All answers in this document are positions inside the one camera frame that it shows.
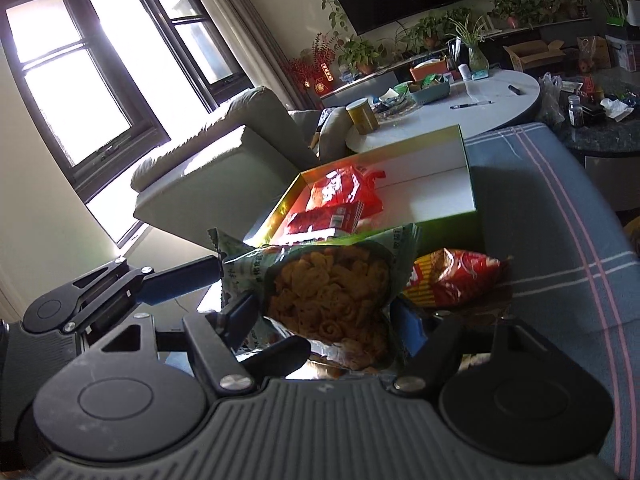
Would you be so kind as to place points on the black marker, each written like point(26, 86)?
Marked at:
point(515, 89)

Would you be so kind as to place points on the black tray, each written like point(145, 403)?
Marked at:
point(595, 111)

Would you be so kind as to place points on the red berry decoration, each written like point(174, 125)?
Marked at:
point(315, 65)

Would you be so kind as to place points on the round white table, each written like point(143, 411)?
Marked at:
point(480, 110)

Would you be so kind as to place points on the white crumpled tissue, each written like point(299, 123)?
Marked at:
point(617, 109)

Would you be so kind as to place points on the glass vase with spider plant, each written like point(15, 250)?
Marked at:
point(477, 57)

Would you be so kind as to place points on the hanging ivy vine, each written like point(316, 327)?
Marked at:
point(334, 15)

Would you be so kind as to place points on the glass jar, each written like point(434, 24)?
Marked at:
point(576, 112)

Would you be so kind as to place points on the clear plastic bag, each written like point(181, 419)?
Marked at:
point(550, 100)

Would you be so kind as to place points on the yellow red striped chips bag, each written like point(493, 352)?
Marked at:
point(450, 275)

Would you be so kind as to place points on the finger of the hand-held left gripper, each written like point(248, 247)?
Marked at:
point(180, 277)

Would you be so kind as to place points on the black pen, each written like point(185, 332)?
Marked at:
point(470, 105)

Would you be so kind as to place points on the black pen holder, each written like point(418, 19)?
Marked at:
point(455, 55)

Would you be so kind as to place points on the open cardboard box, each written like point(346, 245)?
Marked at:
point(532, 57)

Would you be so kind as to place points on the pale green cracker bag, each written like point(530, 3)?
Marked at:
point(325, 285)

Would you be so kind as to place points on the yellow can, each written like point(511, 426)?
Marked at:
point(362, 117)

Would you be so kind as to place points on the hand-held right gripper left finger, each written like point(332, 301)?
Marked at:
point(242, 316)

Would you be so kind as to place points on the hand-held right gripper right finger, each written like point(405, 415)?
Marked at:
point(412, 330)

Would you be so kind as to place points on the green gift box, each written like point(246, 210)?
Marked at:
point(425, 180)

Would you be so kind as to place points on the low television cabinet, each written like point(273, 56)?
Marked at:
point(370, 82)

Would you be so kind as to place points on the orange plastic bag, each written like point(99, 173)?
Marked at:
point(594, 55)

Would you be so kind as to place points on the red labelled snack packet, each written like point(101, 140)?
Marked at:
point(320, 220)

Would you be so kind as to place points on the grey cushion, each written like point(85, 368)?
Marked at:
point(330, 135)

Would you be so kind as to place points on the glass dish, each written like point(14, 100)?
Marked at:
point(395, 107)

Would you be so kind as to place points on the grey sofa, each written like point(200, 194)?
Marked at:
point(210, 185)

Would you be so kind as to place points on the small white cylinder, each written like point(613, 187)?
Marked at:
point(465, 72)

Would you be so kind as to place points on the red translucent snack packet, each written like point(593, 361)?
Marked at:
point(340, 187)

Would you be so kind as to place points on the small red packet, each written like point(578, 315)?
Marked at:
point(593, 89)

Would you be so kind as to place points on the green and black box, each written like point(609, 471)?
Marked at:
point(616, 27)

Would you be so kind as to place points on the teal basket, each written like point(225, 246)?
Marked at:
point(430, 94)

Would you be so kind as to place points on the clear storage box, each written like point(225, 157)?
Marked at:
point(625, 55)

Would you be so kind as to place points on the dark framed window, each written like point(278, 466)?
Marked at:
point(75, 75)

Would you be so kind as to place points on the dark round marble table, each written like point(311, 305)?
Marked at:
point(615, 135)

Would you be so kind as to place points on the beige curtain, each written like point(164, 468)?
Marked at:
point(250, 25)

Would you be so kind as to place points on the small teal pack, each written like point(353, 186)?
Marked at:
point(480, 75)

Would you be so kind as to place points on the green foil packet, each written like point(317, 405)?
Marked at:
point(402, 90)

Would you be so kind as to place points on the orange tissue box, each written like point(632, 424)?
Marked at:
point(429, 70)

